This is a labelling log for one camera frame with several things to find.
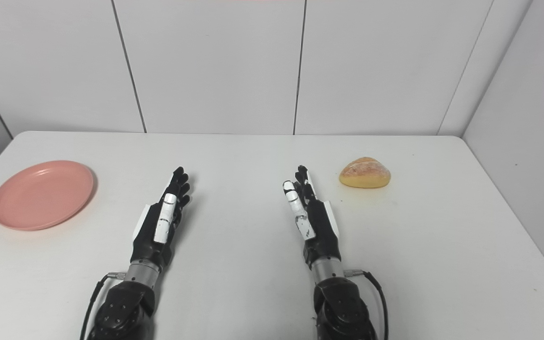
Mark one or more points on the golden bread roll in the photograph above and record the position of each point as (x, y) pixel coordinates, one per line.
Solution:
(364, 174)

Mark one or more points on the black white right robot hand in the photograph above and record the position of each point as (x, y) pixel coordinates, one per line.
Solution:
(324, 233)

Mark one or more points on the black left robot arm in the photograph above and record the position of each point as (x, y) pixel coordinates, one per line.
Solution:
(121, 309)

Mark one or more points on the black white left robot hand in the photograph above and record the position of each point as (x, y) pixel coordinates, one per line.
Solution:
(147, 236)

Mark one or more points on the pink round plate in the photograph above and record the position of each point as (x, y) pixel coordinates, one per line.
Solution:
(40, 194)

